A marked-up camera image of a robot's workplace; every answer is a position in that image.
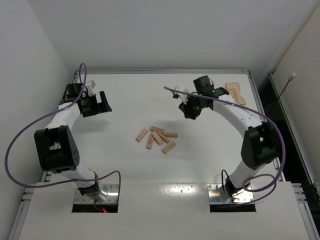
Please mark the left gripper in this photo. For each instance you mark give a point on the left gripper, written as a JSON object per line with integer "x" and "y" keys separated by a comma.
{"x": 96, "y": 105}

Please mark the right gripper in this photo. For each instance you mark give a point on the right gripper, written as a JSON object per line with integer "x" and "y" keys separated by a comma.
{"x": 188, "y": 111}

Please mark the amber transparent plastic box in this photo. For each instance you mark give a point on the amber transparent plastic box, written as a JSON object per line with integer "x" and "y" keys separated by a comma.
{"x": 234, "y": 90}

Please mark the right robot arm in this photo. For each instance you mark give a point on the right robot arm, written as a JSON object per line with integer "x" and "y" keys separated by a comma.
{"x": 260, "y": 145}

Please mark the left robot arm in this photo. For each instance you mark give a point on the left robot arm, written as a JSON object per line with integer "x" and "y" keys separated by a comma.
{"x": 56, "y": 148}

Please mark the wood block with text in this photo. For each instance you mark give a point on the wood block with text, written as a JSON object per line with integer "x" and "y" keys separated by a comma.
{"x": 150, "y": 141}

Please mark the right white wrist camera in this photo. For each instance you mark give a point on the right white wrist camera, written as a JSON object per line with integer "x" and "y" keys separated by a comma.
{"x": 181, "y": 93}

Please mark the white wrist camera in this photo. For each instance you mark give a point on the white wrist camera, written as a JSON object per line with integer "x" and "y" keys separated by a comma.
{"x": 181, "y": 93}
{"x": 89, "y": 86}

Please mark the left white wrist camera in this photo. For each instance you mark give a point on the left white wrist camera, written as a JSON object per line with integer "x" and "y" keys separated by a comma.
{"x": 89, "y": 86}

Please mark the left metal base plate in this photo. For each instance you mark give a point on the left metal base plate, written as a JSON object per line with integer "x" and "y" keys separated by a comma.
{"x": 108, "y": 194}

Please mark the metal base plate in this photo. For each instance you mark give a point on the metal base plate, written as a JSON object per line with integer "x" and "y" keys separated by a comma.
{"x": 108, "y": 194}
{"x": 218, "y": 197}

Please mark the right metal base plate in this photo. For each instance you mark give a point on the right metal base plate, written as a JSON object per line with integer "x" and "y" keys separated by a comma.
{"x": 218, "y": 197}

